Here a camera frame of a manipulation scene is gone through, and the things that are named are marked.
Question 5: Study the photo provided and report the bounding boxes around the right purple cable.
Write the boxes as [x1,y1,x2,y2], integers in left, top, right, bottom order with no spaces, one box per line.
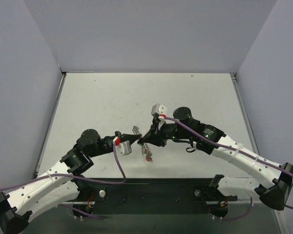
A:
[165,117,293,221]

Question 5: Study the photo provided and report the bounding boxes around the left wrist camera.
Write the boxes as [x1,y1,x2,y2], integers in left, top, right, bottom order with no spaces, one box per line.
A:
[116,141,132,156]

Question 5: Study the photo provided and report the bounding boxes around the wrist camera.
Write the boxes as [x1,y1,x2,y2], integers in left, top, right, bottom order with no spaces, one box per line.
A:
[151,103,167,117]
[116,141,132,156]

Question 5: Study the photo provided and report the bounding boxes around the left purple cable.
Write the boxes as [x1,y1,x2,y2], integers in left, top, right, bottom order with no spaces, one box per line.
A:
[0,143,126,220]

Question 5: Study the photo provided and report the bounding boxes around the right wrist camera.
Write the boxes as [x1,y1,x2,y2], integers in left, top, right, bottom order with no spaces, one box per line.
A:
[151,103,167,117]

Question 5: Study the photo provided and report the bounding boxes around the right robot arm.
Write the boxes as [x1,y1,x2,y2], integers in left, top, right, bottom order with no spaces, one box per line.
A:
[138,105,293,211]

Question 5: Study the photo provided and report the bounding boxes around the purple cable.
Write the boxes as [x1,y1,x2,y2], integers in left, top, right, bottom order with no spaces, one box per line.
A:
[0,143,126,220]
[165,117,293,221]

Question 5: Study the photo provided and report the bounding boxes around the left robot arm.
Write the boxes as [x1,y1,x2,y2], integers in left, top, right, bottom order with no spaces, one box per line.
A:
[0,129,142,234]

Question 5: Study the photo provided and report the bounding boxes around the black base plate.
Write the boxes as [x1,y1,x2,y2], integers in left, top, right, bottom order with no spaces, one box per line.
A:
[61,177,239,215]

